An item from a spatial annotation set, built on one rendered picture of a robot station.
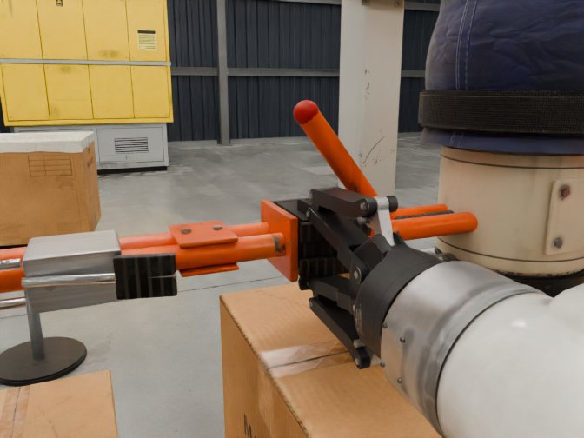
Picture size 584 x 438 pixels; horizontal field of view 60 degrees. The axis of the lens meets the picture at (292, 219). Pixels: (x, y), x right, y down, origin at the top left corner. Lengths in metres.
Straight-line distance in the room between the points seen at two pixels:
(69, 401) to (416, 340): 1.08
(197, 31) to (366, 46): 9.79
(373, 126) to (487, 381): 1.38
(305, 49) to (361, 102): 10.45
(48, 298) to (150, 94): 7.37
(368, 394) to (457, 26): 0.36
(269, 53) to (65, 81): 5.25
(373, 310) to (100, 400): 1.01
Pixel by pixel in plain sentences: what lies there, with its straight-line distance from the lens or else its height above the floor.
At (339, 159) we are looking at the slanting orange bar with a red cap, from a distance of 0.48.
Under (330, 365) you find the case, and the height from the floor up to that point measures 0.95.
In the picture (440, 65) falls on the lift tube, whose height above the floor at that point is 1.24.
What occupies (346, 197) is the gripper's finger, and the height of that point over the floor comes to 1.13.
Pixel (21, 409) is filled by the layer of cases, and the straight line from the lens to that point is 1.30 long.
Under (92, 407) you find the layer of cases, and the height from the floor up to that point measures 0.54.
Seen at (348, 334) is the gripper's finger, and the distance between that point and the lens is 0.41.
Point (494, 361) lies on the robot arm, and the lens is 0.23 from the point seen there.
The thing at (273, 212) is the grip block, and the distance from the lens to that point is 0.47.
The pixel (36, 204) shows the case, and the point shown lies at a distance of 2.20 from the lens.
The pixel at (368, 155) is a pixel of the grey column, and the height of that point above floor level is 1.01.
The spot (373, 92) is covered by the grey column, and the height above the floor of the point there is 1.20.
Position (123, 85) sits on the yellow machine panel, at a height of 1.25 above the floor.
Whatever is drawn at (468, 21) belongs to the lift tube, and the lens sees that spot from 0.54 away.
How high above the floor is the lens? 1.21
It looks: 14 degrees down
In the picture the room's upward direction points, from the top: straight up
